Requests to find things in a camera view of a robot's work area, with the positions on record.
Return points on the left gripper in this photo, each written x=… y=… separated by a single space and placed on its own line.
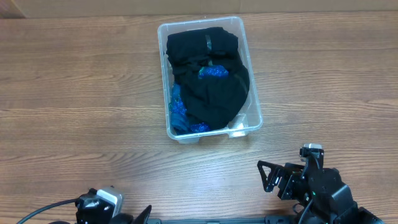
x=142 y=218

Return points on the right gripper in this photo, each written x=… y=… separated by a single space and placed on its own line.
x=291 y=174

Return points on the black sock garment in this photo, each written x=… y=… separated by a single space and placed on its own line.
x=214 y=101

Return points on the blue denim jeans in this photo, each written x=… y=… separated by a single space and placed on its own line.
x=178 y=110

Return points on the shiny blue sequin garment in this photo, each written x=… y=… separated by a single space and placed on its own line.
x=211 y=71

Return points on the small black garment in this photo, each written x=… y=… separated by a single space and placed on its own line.
x=194 y=44

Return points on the black taped garment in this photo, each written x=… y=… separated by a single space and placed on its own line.
x=193 y=65

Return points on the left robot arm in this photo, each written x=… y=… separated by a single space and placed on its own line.
x=103 y=206

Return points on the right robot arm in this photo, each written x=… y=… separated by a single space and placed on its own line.
x=322 y=193

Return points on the clear plastic storage bin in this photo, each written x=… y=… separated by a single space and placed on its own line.
x=249 y=118

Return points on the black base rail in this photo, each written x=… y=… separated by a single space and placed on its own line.
x=217 y=221

